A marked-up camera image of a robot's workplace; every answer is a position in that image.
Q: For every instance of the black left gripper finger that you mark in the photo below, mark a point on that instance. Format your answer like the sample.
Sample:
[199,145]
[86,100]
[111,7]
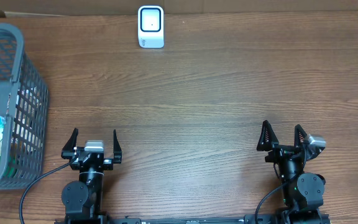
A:
[117,151]
[68,151]

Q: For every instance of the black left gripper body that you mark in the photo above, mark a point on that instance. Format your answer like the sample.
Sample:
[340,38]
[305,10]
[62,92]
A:
[108,166]

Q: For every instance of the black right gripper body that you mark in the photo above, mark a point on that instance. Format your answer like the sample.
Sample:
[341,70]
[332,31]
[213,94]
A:
[279,153]

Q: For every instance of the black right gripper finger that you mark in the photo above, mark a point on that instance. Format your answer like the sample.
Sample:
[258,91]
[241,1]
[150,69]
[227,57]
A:
[300,136]
[268,140]

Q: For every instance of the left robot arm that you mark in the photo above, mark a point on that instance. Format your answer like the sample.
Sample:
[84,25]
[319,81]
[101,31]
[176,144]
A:
[83,198]

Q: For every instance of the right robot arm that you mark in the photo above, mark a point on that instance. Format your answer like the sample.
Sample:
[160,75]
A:
[302,191]

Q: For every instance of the white barcode scanner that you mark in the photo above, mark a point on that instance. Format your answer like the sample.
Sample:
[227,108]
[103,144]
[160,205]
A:
[150,27]

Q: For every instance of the grey plastic shopping basket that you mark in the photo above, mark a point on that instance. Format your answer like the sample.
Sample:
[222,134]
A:
[24,102]

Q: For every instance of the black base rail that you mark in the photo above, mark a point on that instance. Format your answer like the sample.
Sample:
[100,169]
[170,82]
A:
[247,219]

